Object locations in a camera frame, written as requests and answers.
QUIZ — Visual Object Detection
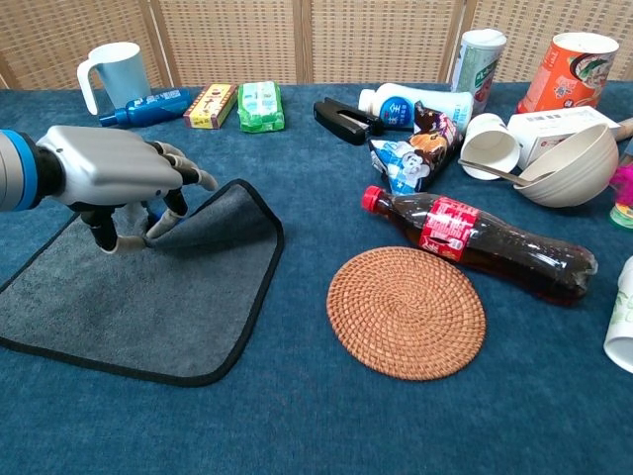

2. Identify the cola bottle red label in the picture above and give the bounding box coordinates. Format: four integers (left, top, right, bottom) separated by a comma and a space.
360, 185, 598, 307

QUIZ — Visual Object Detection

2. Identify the blue carpet table cover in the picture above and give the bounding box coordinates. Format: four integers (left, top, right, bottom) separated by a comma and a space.
0, 81, 633, 475

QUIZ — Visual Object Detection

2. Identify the grey and blue cloth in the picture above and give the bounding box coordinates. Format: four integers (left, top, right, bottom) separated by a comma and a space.
0, 178, 286, 388

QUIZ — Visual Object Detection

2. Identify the white carton box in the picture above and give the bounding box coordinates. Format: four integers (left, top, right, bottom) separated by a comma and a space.
506, 105, 622, 169

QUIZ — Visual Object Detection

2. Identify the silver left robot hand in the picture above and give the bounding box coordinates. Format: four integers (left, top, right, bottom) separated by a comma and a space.
35, 125, 219, 254

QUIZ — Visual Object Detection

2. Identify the brown blue snack bag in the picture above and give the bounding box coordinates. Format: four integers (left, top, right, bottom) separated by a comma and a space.
368, 101, 464, 197

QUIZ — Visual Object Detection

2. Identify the white bottle blue label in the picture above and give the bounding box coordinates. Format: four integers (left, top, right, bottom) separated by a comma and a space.
357, 82, 475, 134

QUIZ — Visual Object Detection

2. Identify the small white paper cup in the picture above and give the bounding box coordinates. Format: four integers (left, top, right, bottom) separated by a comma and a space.
460, 113, 521, 181

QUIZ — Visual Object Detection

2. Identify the black stapler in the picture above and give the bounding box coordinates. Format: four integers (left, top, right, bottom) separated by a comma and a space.
313, 97, 385, 146

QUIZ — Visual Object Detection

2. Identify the green wet wipes pack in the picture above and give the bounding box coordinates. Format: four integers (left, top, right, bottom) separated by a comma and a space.
237, 80, 287, 134

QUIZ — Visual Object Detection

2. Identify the beige bowl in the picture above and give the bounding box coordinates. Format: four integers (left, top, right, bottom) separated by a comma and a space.
512, 122, 620, 209

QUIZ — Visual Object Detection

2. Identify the round rattan coaster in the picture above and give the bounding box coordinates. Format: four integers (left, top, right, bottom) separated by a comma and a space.
326, 245, 488, 382

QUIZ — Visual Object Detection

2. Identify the wicker folding screen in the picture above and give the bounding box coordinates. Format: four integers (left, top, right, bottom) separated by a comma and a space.
0, 0, 633, 91

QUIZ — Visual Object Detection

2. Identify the red yellow carton box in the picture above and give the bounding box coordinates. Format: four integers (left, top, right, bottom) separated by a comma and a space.
182, 82, 238, 131

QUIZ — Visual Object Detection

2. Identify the pink feather shuttlecock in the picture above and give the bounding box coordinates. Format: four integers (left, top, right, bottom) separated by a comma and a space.
607, 164, 633, 230

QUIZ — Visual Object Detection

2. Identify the blue spray bottle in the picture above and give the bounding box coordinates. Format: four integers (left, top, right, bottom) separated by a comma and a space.
98, 87, 193, 129

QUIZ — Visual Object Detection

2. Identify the large white paper cup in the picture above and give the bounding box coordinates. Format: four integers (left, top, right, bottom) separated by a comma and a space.
602, 255, 633, 375

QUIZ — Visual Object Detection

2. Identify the beige spoon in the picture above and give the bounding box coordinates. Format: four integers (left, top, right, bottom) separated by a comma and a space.
457, 157, 555, 188

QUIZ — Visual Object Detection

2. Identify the pale blue handled mug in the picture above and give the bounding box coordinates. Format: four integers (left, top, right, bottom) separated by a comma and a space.
76, 42, 152, 116

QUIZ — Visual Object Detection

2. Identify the orange instant noodle cup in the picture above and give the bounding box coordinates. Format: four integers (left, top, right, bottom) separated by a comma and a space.
515, 32, 620, 115

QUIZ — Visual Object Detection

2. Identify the white green lidded canister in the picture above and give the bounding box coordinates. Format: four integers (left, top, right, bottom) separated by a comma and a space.
450, 28, 508, 116

